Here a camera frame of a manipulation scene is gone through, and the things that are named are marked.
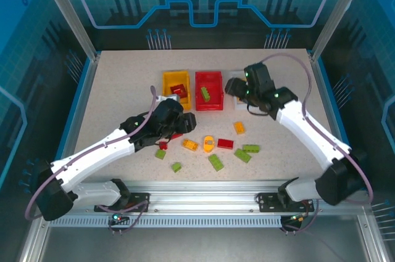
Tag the white plastic bin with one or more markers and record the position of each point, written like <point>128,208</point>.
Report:
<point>239,106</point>

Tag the long yellow lego brick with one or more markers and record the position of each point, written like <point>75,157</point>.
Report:
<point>190,145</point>

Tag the red plastic bin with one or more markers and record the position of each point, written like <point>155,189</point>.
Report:
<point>213,81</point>

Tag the yellow oval lego piece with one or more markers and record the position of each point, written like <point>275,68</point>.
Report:
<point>209,148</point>

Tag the small red lego brick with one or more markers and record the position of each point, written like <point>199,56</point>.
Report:
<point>163,146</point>
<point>180,90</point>

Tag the long green lego brick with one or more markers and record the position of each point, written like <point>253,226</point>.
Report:
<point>216,162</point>
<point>251,148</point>
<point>242,155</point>
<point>205,94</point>

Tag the small green lego brick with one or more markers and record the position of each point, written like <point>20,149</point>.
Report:
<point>160,153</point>
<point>176,167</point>

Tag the yellow plastic bin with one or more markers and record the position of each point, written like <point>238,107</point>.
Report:
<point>168,78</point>

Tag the long red lego brick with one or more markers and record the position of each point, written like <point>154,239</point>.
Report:
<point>225,143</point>

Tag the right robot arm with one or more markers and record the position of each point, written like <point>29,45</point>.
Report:
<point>308,132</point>

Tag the left connector with LED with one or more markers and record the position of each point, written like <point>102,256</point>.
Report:
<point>116,218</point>

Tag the connector with led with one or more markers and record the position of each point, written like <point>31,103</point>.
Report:
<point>116,218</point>
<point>294,219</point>

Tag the right connector with LED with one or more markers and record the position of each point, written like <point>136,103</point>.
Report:
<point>294,219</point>

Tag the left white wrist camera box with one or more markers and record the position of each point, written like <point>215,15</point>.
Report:
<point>172,98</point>

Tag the right aluminium side rail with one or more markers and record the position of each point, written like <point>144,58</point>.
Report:
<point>324,89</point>

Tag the aluminium side rail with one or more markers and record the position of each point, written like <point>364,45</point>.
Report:
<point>324,89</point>
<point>84,95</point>

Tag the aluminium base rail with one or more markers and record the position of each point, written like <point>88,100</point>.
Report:
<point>200,197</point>

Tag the left aluminium side rail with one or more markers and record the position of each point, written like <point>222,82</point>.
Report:
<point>84,95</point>

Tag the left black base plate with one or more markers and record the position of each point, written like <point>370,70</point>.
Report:
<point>140,197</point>

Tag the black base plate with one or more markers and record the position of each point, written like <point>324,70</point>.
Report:
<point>265,202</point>
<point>140,197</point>

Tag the right aluminium frame post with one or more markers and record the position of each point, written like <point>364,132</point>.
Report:
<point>338,12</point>

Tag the aluminium frame post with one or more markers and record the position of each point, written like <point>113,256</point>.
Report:
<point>73,21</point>
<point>338,12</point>

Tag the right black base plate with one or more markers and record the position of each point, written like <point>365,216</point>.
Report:
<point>265,202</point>

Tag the left aluminium frame post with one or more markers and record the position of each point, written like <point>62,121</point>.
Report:
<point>73,21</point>

